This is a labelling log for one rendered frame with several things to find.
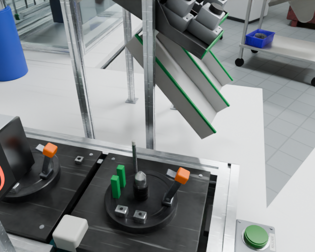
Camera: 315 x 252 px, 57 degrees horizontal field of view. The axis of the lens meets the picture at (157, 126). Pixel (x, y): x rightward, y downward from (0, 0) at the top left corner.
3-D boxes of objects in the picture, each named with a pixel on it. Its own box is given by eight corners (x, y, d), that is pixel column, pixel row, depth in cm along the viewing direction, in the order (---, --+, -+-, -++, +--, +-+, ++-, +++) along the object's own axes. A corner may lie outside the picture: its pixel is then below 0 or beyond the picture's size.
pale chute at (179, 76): (216, 112, 79) (230, 105, 76) (201, 140, 69) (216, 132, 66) (150, 28, 74) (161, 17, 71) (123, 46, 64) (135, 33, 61)
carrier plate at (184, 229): (210, 177, 64) (211, 170, 63) (191, 285, 46) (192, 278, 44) (109, 158, 70) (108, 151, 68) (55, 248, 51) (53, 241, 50)
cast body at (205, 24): (216, 40, 66) (233, 12, 61) (210, 46, 63) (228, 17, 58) (185, 19, 66) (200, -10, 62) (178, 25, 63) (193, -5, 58)
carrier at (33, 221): (103, 157, 70) (97, 113, 63) (47, 246, 51) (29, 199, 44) (17, 140, 75) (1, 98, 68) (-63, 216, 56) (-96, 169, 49)
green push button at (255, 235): (265, 233, 53) (268, 227, 52) (266, 253, 50) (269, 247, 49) (243, 228, 54) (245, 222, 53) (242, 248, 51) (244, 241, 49)
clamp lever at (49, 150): (52, 170, 60) (58, 146, 55) (47, 177, 58) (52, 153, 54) (37, 162, 60) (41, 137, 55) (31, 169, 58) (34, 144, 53)
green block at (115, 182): (121, 194, 55) (119, 175, 53) (118, 199, 55) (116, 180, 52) (115, 193, 56) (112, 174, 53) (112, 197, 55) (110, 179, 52)
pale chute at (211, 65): (222, 86, 91) (233, 79, 88) (209, 107, 81) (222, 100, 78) (164, 13, 86) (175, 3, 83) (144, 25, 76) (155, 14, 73)
